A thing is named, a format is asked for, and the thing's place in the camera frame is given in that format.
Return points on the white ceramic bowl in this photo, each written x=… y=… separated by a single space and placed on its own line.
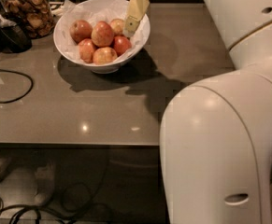
x=64 y=34

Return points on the glass jar of dried chips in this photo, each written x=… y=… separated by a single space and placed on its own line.
x=35 y=16

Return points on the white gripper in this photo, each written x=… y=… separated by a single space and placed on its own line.
x=136 y=12

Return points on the white sock right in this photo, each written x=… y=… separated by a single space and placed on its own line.
x=45 y=181

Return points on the black appliance with handle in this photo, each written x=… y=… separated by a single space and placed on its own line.
x=13 y=38

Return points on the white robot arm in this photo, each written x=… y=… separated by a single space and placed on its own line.
x=216 y=134

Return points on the red apple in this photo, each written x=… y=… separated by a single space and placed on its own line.
x=104 y=55
x=121 y=44
x=79 y=30
x=86 y=50
x=117 y=26
x=102 y=34

